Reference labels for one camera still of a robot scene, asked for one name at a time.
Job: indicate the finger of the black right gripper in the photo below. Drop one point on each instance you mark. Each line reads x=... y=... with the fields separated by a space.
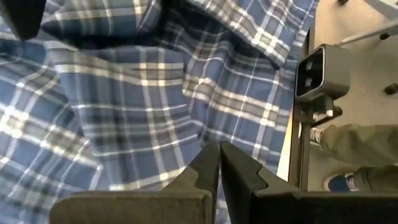
x=21 y=15

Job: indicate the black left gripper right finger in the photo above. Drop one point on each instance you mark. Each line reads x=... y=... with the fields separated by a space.
x=264 y=202

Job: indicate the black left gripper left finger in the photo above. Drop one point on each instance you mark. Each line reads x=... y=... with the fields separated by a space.
x=186 y=202

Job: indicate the blue plaid button shirt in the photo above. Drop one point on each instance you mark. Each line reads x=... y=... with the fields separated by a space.
x=140 y=93

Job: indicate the person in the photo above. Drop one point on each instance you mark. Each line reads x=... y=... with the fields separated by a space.
x=367 y=143

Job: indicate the grey table-level camera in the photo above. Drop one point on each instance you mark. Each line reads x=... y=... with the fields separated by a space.
x=326 y=71

